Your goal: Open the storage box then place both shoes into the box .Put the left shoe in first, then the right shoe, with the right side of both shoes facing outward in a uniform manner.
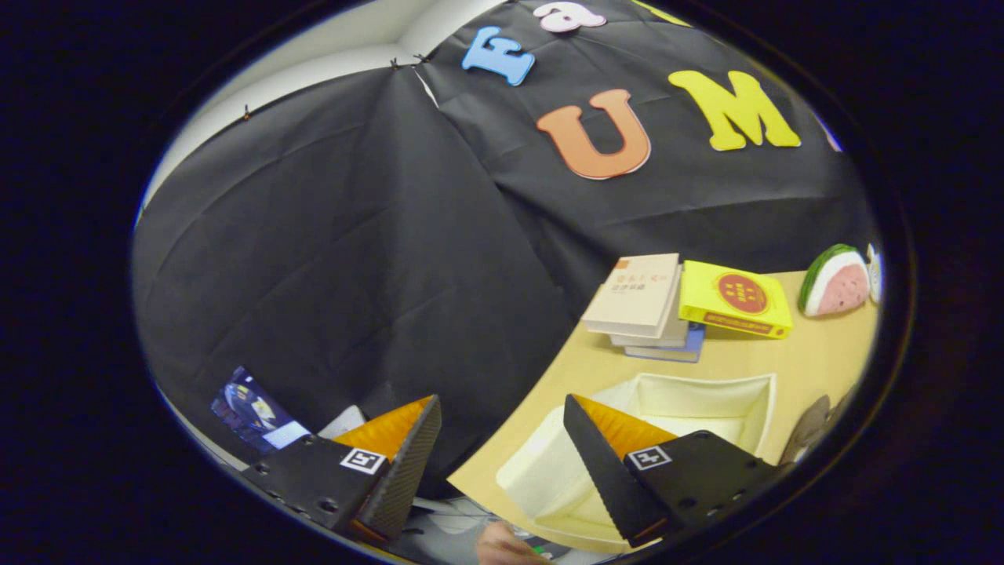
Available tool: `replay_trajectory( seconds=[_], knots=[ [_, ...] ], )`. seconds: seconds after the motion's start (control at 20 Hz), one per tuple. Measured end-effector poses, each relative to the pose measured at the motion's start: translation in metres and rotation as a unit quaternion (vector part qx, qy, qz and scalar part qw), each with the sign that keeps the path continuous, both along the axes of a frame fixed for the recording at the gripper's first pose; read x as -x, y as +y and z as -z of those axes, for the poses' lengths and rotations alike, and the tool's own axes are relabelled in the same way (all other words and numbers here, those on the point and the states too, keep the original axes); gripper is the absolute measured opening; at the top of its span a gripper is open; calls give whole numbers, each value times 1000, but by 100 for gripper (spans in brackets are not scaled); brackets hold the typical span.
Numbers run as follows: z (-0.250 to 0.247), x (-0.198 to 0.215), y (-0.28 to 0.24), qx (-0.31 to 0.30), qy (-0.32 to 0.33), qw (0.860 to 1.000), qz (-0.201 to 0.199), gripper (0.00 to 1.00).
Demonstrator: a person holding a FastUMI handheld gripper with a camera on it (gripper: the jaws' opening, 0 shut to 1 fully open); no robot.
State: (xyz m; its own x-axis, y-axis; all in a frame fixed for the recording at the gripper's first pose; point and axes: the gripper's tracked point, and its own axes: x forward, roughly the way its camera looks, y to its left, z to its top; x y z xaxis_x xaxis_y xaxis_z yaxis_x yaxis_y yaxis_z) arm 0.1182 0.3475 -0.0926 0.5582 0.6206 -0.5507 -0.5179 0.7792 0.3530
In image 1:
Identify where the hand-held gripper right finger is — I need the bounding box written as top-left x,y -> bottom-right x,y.
562,394 -> 785,549

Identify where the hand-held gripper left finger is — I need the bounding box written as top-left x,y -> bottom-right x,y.
239,394 -> 442,546

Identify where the cream fabric storage box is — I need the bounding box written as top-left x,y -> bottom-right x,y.
496,372 -> 777,550

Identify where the white board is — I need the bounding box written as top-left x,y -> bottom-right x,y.
318,405 -> 367,440

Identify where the blue book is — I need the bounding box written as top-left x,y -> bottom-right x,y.
625,323 -> 707,364

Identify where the white book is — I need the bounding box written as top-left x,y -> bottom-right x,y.
610,267 -> 691,348

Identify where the computer screen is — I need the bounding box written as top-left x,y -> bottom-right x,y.
210,366 -> 311,454

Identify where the beige book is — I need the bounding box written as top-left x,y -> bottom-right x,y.
581,253 -> 682,340

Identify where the black backdrop cloth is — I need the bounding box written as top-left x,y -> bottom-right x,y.
129,0 -> 879,503

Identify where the yellow book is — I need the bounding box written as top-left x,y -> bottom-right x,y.
678,260 -> 794,340

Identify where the watermelon plush toy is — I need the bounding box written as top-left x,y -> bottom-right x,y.
798,243 -> 871,318

